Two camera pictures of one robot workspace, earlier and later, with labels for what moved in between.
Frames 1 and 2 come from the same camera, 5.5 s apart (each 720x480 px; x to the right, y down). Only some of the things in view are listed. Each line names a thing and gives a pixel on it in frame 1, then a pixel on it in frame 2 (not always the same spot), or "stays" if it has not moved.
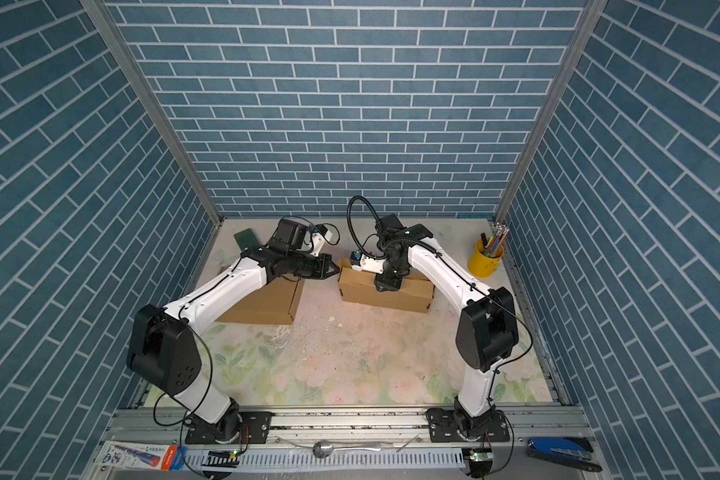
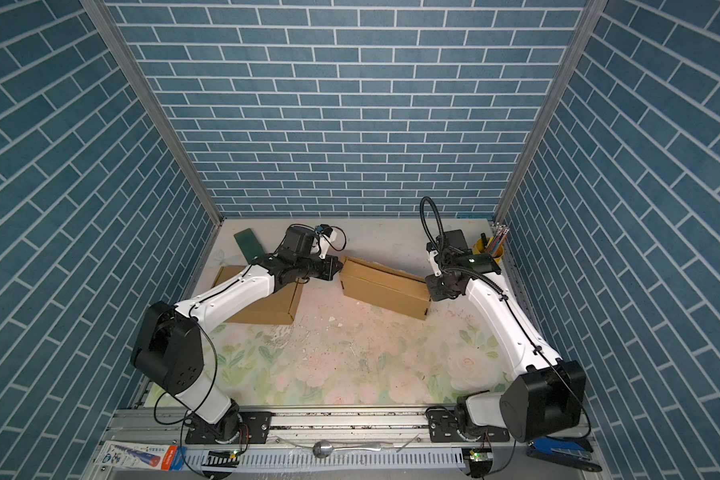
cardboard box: [276, 303] stays
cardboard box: [415, 293] stays
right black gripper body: [391, 273] -> [439, 286]
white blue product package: [142, 455] stays
